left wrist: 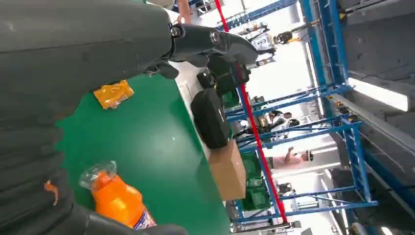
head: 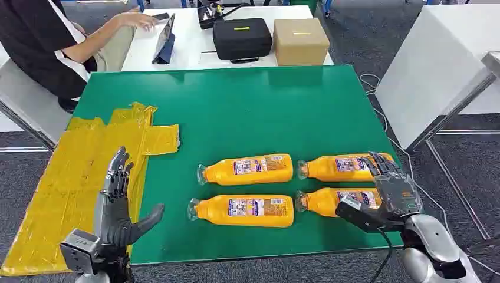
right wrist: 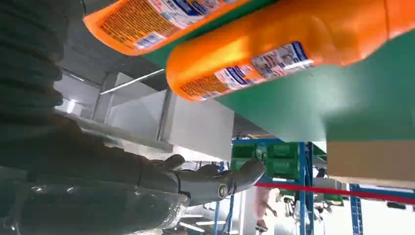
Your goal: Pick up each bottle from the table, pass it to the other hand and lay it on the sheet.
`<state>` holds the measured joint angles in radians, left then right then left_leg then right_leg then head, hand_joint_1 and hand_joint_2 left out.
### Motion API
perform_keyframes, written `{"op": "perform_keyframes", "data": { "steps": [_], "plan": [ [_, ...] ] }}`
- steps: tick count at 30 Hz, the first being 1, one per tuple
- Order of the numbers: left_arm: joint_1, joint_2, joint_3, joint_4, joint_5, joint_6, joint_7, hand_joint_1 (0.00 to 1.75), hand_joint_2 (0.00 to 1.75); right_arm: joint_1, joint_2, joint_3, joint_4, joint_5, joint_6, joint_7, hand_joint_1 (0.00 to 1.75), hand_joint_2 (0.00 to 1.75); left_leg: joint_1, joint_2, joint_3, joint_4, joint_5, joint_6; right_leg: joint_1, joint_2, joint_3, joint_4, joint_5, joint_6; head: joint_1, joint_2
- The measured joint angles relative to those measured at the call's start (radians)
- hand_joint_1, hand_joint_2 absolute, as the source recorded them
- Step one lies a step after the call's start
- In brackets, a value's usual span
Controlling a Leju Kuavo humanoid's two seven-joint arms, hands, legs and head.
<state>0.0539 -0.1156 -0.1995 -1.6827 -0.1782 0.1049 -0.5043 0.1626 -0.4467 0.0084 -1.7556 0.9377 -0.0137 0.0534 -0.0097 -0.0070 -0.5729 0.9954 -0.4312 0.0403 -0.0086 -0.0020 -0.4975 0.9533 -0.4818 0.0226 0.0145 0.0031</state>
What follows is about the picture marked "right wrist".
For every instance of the green table mat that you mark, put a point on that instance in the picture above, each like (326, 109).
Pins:
(291, 107)

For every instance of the blue metal rack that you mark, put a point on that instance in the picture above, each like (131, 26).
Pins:
(302, 194)

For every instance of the red barrier tape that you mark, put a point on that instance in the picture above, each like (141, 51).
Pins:
(324, 191)

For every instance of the person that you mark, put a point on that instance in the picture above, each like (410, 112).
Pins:
(261, 201)

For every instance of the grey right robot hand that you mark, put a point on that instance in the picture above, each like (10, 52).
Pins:
(81, 181)

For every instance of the white desk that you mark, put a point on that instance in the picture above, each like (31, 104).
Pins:
(201, 126)

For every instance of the steel table frame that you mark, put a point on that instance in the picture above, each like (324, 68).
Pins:
(129, 82)

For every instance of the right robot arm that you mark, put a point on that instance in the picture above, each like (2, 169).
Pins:
(29, 65)

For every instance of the green plastic crate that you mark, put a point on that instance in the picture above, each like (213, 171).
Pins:
(246, 151)
(282, 165)

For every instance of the brown cardboard box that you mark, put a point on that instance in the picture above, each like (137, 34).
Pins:
(369, 162)

